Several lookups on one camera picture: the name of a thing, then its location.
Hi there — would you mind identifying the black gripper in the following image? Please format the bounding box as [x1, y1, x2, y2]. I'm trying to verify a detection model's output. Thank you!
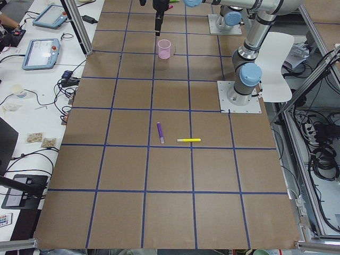
[152, 0, 170, 36]

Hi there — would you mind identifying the black power adapter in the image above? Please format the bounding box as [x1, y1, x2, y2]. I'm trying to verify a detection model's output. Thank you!
[82, 15, 98, 24]

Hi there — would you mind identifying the seated person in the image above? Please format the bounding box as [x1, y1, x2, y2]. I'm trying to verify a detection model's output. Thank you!
[0, 12, 20, 29]

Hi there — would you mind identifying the teach pendant far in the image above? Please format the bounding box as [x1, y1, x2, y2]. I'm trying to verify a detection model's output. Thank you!
[32, 4, 67, 29]

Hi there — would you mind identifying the teach pendant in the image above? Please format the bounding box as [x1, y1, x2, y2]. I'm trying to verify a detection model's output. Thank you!
[32, 4, 67, 29]
[22, 38, 60, 71]

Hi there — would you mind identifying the yellow highlighter pen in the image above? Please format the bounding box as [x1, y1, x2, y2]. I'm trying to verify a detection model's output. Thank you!
[176, 138, 201, 142]

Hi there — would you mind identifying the white chair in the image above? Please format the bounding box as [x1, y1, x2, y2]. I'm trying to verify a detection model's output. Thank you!
[255, 32, 294, 103]

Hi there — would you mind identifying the purple highlighter pen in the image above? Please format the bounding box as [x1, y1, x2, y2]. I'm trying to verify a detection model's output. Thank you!
[157, 122, 165, 144]

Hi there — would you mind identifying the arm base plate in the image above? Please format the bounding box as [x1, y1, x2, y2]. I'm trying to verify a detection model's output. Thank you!
[208, 14, 242, 36]
[217, 81, 262, 114]

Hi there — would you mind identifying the pink mesh cup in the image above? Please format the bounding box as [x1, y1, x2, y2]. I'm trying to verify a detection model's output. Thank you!
[157, 39, 172, 60]

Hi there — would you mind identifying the white tape roll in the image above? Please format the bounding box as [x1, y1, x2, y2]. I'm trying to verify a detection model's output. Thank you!
[11, 84, 27, 98]

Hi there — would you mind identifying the black camera stand base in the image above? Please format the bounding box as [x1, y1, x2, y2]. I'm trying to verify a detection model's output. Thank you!
[1, 174, 48, 209]

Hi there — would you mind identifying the aluminium frame post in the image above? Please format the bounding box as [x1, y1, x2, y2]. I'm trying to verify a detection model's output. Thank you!
[60, 0, 93, 56]

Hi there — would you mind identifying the teach pendant near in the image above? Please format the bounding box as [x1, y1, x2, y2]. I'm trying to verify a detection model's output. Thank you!
[22, 38, 60, 71]

